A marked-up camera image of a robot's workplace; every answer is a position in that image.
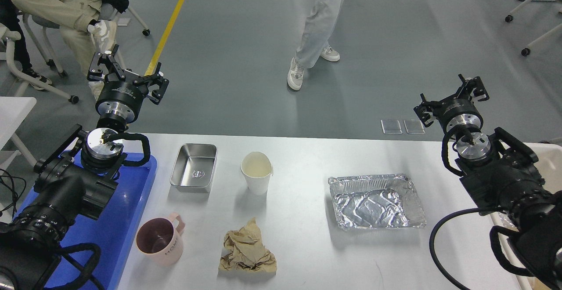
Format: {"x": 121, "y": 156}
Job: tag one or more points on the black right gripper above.
{"x": 458, "y": 111}

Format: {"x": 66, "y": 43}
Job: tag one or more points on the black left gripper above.
{"x": 121, "y": 94}

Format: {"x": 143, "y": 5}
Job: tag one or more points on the stainless steel rectangular tin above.
{"x": 194, "y": 167}

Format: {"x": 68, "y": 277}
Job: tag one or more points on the pink home mug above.
{"x": 160, "y": 239}

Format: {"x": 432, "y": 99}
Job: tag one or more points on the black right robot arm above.
{"x": 498, "y": 172}

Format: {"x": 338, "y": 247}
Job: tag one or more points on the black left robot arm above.
{"x": 79, "y": 178}

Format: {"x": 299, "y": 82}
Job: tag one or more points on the clear floor plate right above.
{"x": 414, "y": 126}

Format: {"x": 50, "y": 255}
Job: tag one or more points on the clear floor plate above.
{"x": 391, "y": 126}
{"x": 414, "y": 126}

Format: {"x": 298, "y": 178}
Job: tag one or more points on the clear floor plate left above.
{"x": 391, "y": 126}

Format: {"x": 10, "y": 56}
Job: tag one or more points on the seated person in khaki trousers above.
{"x": 81, "y": 27}

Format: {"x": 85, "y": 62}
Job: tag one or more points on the white side table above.
{"x": 13, "y": 110}

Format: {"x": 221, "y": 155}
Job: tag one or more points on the aluminium foil tray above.
{"x": 376, "y": 201}

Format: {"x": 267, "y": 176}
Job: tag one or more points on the white paper cup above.
{"x": 257, "y": 171}

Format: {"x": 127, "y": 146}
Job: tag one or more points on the blue plastic tray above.
{"x": 114, "y": 231}

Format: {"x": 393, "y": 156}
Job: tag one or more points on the standing person in jeans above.
{"x": 318, "y": 28}

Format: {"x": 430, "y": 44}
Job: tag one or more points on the crumpled brown paper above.
{"x": 245, "y": 251}

